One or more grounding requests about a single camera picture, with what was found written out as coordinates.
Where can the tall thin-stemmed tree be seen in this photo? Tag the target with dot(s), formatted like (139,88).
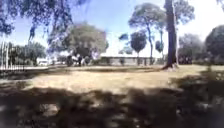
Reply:
(148,16)

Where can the broad leafy tree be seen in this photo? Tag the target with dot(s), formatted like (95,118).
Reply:
(87,38)

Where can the low long building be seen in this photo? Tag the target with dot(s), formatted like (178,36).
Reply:
(125,60)

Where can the tall tree trunk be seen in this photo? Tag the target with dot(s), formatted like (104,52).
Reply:
(171,36)

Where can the small round tree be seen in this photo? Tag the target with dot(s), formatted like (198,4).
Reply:
(138,40)

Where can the row of dark trees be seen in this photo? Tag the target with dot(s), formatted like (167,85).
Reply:
(28,52)

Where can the dark bushy tree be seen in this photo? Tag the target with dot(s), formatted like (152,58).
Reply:
(216,41)

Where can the pale fence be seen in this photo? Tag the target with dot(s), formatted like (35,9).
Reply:
(6,58)

